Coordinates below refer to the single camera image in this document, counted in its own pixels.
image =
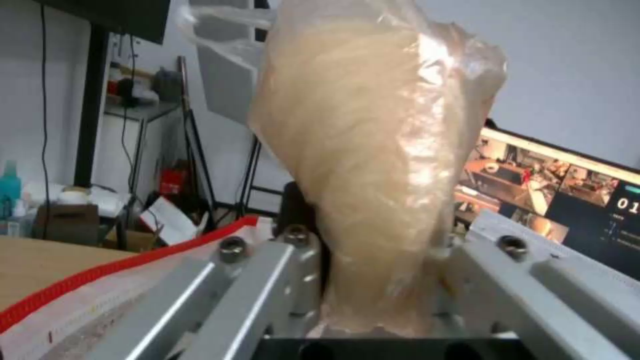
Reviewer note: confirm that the brown cardboard box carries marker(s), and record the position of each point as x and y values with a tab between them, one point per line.
67	225

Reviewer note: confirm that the black tripod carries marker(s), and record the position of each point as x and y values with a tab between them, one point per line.
192	150

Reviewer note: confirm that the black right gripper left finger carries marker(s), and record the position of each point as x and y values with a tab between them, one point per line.
250	285

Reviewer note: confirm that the dark wall-mounted screen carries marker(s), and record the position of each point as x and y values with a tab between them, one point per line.
115	17

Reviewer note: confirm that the white tape roll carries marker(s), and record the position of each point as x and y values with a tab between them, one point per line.
73	195

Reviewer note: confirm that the black upright stand post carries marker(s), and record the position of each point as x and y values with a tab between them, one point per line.
92	112

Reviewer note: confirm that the computer monitor showing camera views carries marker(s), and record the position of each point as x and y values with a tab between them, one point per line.
555	195

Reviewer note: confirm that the clear pouch with red zipper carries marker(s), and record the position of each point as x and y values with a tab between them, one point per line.
75	300

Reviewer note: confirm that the translucent plastic takeout bag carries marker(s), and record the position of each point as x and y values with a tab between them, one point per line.
370	157

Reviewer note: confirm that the red box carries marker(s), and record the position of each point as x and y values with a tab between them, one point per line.
173	182

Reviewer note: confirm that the teal plastic bottle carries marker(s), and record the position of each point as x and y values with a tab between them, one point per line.
10	191

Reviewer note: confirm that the metal storage shelf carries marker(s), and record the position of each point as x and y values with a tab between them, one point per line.
140	112

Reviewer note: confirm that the white foam panel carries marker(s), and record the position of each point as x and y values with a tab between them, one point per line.
225	86

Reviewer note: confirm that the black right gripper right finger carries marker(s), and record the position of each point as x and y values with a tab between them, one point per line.
540	300

